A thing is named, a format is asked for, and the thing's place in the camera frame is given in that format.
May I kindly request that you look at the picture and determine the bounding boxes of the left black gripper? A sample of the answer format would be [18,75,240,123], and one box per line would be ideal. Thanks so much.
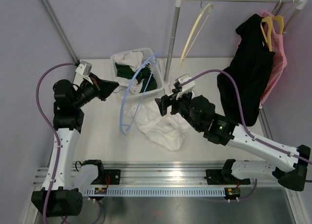
[73,73,119,109]

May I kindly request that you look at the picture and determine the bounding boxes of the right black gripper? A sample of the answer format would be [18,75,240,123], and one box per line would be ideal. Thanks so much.
[156,89,202,131]

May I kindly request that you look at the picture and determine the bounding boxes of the white printed t shirt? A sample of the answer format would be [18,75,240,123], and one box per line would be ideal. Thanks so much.
[124,101,191,151]

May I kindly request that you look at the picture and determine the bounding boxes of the green and white t shirt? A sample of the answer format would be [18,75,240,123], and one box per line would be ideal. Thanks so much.
[114,51,158,94]

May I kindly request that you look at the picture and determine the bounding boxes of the light blue hanger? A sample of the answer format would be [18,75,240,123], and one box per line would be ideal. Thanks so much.
[119,51,163,136]

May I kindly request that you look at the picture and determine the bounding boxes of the black t shirt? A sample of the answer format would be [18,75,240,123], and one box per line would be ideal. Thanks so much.
[224,14,275,127]

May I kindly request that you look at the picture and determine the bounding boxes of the cream plastic hanger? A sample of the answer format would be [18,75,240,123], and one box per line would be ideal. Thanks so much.
[178,0,214,69]

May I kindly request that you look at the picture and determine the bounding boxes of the yellow hanger front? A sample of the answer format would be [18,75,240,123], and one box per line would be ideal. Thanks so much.
[260,16,273,52]

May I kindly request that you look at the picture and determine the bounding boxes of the yellow hanger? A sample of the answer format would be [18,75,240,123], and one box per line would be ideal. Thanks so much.
[273,15,284,36]
[260,16,273,52]

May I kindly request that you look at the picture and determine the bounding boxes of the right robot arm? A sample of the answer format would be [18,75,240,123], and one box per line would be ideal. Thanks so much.
[155,93,311,191]

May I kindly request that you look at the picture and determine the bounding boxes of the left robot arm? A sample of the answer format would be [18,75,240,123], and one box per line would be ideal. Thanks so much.
[31,73,119,219]

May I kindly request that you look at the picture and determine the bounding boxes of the pink t shirt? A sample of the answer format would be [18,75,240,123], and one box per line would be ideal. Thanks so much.
[259,10,287,104]

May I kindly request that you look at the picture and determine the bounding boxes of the yellow hanger back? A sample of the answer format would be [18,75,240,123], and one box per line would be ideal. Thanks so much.
[273,15,284,36]

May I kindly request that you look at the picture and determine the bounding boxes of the white plastic basket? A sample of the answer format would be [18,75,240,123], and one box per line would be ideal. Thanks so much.
[110,48,164,99]

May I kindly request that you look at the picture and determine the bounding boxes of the metal clothes rack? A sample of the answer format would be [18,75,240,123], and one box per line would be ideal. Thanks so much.
[162,0,312,88]

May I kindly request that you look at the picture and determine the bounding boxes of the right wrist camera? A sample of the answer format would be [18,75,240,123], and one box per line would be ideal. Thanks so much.
[173,74,195,100]

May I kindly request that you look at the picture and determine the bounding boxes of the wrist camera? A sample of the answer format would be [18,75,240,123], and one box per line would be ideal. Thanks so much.
[173,74,195,100]
[75,60,92,82]

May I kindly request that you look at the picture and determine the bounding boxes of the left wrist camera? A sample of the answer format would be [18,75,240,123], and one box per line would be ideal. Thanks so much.
[75,60,92,82]

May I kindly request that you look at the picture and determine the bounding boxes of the aluminium mounting rail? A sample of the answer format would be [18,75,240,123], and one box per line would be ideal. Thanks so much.
[33,160,298,186]

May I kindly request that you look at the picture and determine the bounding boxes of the white slotted cable duct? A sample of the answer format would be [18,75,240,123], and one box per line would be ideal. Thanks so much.
[83,187,225,197]

